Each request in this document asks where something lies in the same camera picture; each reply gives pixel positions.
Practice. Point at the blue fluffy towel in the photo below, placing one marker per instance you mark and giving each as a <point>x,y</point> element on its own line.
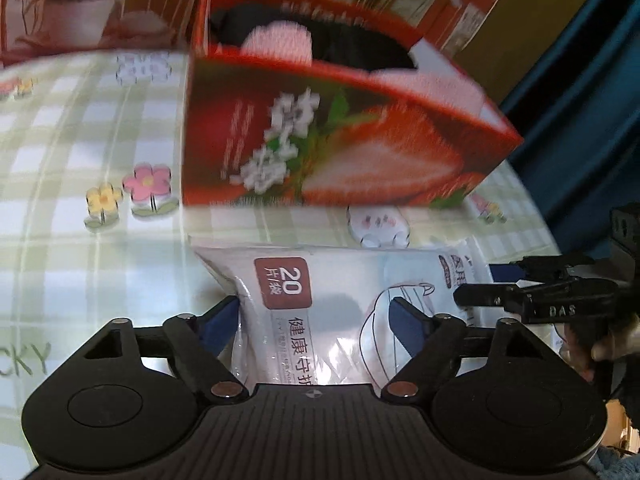
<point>617,465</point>

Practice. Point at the olive yellow board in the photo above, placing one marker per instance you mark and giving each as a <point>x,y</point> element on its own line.
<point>540,20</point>

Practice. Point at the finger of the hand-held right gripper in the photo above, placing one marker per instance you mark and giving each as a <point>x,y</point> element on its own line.
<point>490,295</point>
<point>530,269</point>

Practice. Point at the blue curtain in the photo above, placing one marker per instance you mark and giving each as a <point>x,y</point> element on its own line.
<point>590,125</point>

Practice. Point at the pink cloth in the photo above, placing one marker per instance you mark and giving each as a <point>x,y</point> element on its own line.
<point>435,90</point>
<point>277,42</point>

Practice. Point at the person's right hand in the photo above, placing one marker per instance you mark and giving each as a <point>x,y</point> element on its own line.
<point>605,342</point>

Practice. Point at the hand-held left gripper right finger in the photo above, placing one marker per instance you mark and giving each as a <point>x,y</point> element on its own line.
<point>407,325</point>

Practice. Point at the printed backdrop cloth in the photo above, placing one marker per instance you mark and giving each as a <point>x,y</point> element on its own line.
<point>100,5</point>

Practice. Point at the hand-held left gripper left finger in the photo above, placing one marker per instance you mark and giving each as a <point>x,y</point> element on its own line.
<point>220,325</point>

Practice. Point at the white face mask packet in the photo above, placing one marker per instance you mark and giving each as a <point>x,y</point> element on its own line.
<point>340,300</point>

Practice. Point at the black cloth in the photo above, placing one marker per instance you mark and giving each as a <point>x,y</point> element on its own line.
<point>360,45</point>

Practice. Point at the red cardboard box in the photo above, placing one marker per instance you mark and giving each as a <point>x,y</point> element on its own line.
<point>225,125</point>

